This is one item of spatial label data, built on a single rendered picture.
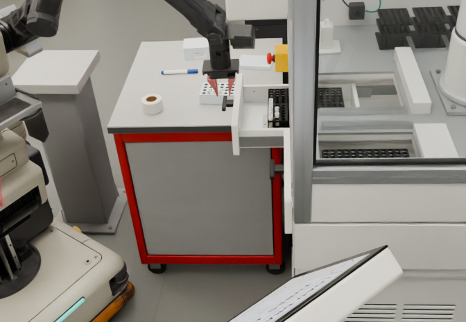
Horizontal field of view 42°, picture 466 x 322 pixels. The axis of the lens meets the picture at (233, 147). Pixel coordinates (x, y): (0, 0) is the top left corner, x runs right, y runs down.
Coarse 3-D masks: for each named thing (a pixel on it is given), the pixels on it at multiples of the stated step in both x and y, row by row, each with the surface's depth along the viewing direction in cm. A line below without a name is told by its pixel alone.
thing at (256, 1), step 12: (228, 0) 243; (240, 0) 243; (252, 0) 242; (264, 0) 242; (276, 0) 242; (228, 12) 246; (240, 12) 246; (252, 12) 246; (264, 12) 245; (276, 12) 245; (252, 24) 251; (264, 24) 251; (276, 24) 252; (264, 36) 254; (276, 36) 254
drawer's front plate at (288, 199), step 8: (288, 136) 158; (288, 144) 155; (288, 152) 153; (288, 160) 150; (288, 168) 148; (288, 176) 145; (288, 184) 143; (288, 192) 140; (288, 200) 138; (288, 208) 139; (288, 216) 141; (288, 224) 142; (288, 232) 144
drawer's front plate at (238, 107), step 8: (240, 80) 183; (240, 88) 180; (240, 96) 176; (240, 104) 176; (232, 112) 169; (240, 112) 176; (232, 120) 166; (240, 120) 175; (232, 128) 165; (232, 136) 167; (232, 144) 169
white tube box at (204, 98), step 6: (204, 84) 209; (222, 84) 209; (234, 84) 208; (204, 90) 207; (222, 90) 206; (228, 90) 205; (234, 90) 204; (204, 96) 204; (210, 96) 203; (216, 96) 203; (222, 96) 203; (228, 96) 202; (204, 102) 205; (210, 102) 205; (216, 102) 204; (222, 102) 204
